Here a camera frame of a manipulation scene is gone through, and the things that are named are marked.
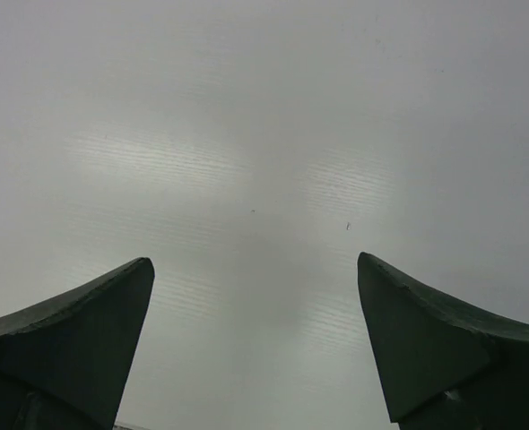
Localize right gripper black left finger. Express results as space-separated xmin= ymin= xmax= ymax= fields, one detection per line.
xmin=0 ymin=257 xmax=154 ymax=429

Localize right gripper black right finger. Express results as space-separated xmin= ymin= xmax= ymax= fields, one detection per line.
xmin=357 ymin=253 xmax=529 ymax=429

